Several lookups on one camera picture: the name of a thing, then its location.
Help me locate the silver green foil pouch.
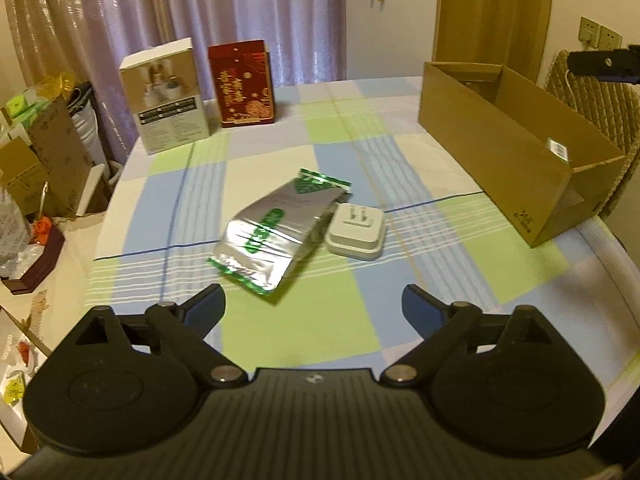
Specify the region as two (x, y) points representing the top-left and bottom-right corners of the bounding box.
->
(208, 168), (352, 296)

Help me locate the white power adapter plug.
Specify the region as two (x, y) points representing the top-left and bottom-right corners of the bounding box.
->
(324, 203), (386, 261)

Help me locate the quilted tan chair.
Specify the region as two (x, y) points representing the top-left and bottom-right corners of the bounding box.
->
(544, 50), (639, 219)

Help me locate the brown cardboard box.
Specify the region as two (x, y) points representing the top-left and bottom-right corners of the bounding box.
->
(418, 62), (625, 247)

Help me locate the brown thick curtain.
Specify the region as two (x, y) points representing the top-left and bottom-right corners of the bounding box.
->
(432, 0), (552, 81)

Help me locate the dark wooden tray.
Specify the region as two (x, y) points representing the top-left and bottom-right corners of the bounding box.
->
(1, 224), (65, 296)

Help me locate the brown patterned paper bag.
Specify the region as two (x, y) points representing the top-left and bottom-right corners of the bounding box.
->
(27, 96), (93, 217)

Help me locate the white product box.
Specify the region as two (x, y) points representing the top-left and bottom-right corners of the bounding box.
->
(119, 37), (209, 155)

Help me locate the red gift box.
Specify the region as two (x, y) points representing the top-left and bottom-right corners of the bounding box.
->
(207, 40), (276, 128)

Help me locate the yellow plastic bag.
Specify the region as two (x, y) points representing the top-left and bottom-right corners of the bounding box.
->
(36, 72), (77, 101)

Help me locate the green white tissue box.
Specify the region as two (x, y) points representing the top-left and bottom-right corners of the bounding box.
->
(1, 88), (50, 129)

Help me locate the purple sheer curtain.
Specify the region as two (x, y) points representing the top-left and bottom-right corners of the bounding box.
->
(2, 0), (346, 162)

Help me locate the wall power socket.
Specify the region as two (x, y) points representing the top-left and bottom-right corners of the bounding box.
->
(578, 16), (601, 50)

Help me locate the white charger cable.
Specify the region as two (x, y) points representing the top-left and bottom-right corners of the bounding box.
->
(564, 34), (591, 92)

